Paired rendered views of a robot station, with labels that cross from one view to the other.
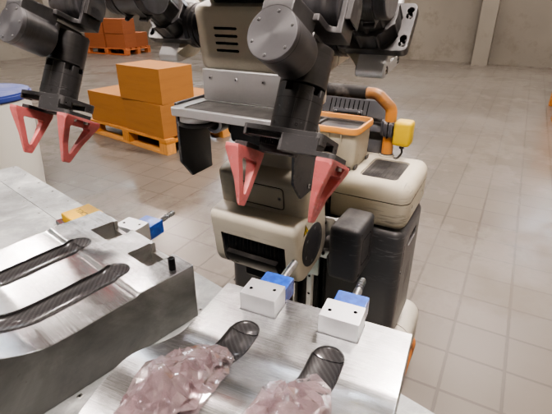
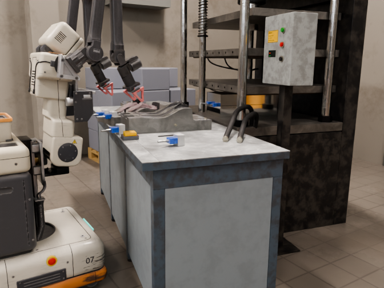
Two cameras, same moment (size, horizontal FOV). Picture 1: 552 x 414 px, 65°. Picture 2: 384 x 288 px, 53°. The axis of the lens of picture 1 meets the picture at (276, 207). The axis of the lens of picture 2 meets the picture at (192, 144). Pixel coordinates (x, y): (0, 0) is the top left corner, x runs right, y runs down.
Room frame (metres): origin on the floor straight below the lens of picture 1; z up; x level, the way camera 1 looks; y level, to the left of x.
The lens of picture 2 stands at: (2.36, 1.61, 1.20)
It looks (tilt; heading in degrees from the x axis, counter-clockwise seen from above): 12 degrees down; 208
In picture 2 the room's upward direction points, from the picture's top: 1 degrees clockwise
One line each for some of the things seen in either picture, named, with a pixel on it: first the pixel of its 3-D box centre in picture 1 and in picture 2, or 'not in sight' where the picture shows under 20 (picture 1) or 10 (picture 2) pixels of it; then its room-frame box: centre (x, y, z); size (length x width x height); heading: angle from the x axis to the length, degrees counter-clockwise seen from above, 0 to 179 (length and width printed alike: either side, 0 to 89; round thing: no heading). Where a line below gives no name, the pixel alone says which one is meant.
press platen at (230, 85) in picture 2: not in sight; (253, 84); (-0.69, 0.55, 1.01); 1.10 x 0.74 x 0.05; 49
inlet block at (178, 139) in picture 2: not in sight; (170, 140); (0.82, 0.67, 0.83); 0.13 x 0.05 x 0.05; 147
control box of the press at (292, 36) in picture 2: not in sight; (283, 138); (0.02, 1.00, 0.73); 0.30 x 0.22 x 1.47; 49
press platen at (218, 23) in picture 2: not in sight; (257, 21); (-0.70, 0.55, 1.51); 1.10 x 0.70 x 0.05; 49
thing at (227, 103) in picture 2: not in sight; (242, 103); (-0.56, 0.50, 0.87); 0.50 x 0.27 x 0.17; 139
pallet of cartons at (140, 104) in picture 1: (155, 98); not in sight; (4.20, 1.16, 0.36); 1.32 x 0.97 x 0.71; 62
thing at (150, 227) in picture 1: (151, 225); (112, 130); (0.74, 0.24, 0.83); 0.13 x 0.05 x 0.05; 152
